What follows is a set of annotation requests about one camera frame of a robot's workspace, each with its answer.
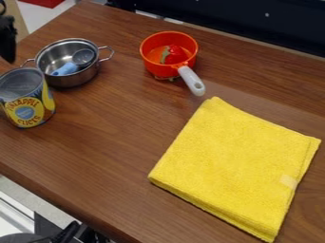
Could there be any yellow cloth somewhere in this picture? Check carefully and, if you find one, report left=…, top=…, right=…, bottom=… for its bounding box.
left=146, top=96, right=323, bottom=243

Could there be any yellow and blue can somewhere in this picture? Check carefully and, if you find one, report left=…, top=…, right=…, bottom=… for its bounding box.
left=0, top=66, right=58, bottom=129

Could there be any red toy strawberry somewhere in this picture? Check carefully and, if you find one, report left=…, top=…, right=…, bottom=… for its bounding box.
left=158, top=44, right=191, bottom=65

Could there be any silver pot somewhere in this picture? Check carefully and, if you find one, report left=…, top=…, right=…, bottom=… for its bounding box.
left=19, top=37, right=116, bottom=88

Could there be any orange saucepan with white handle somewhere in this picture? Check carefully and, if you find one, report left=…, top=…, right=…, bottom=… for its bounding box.
left=138, top=30, right=207, bottom=97

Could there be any blue-handled measuring spoon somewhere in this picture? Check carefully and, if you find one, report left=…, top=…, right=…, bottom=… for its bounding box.
left=49, top=47, right=96, bottom=77

